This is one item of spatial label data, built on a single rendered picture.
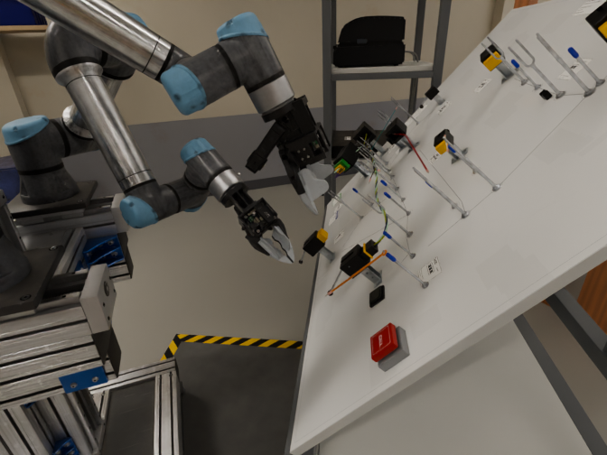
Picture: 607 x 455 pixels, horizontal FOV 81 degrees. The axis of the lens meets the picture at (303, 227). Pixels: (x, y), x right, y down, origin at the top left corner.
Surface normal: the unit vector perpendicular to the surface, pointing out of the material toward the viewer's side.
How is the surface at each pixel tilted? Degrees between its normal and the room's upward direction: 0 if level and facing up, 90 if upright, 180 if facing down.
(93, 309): 90
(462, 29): 90
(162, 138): 90
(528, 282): 49
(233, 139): 90
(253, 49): 81
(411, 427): 0
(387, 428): 0
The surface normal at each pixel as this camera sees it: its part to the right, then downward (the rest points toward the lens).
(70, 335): 0.33, 0.41
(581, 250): -0.77, -0.60
